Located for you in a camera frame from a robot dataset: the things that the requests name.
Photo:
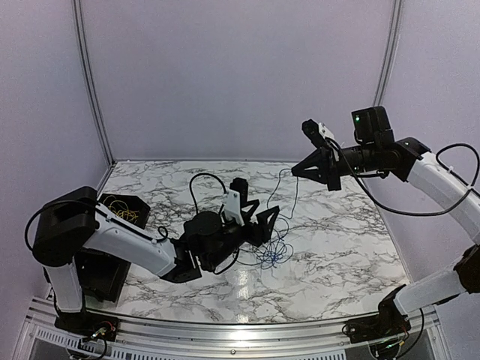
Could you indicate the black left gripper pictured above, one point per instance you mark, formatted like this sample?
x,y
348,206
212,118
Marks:
x,y
264,230

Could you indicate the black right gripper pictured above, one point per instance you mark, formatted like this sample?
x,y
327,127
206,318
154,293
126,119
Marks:
x,y
325,159

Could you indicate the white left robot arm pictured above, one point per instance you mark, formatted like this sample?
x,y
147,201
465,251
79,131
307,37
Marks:
x,y
79,221

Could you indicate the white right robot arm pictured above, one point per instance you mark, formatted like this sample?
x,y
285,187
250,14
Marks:
x,y
378,154

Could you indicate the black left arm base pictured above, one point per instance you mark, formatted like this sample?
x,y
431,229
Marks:
x,y
86,324

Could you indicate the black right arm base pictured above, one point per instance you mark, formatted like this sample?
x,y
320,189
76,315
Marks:
x,y
387,322

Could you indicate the black divided storage bin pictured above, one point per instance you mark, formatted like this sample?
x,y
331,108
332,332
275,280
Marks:
x,y
102,275

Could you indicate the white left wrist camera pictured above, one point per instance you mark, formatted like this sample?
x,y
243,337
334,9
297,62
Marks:
x,y
233,201

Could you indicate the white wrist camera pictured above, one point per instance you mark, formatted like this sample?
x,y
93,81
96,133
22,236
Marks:
x,y
318,134
233,201

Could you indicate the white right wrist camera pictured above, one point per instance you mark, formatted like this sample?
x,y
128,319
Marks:
x,y
318,134

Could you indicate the grey corner frame post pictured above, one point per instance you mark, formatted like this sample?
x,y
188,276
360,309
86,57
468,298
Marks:
x,y
391,48

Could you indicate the aluminium front table rail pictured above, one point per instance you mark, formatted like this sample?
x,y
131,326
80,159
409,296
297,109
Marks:
x,y
144,338

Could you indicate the grey left frame post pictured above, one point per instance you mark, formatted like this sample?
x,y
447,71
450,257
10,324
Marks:
x,y
89,80

